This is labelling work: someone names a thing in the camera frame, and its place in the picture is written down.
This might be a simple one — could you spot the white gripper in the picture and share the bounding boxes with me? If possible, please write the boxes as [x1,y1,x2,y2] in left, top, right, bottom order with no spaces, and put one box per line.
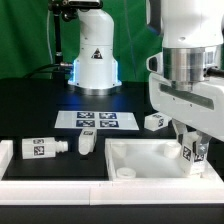
[146,51,224,162]

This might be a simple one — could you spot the white square table top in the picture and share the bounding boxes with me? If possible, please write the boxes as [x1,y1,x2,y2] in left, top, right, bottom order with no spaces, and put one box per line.
[104,138,224,183]

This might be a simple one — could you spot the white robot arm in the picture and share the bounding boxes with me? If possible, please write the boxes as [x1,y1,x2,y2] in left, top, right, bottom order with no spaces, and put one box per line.
[68,0,224,155]

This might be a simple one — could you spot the white paper marker sheet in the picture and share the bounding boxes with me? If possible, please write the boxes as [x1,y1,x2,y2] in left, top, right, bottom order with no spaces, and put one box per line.
[55,111,139,130]

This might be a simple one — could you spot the green backdrop curtain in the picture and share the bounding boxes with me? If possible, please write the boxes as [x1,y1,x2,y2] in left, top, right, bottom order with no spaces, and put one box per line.
[0,0,161,81]

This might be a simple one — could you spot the white U-shaped obstacle frame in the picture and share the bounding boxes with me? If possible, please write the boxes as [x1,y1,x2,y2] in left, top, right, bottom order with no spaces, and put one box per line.
[0,140,224,205]

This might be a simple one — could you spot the black cables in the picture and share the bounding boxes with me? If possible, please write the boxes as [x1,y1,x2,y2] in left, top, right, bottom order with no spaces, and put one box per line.
[21,63,73,80]

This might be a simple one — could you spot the black camera stand pole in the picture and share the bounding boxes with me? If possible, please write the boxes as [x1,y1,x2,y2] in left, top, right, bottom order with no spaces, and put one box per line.
[47,0,104,80]

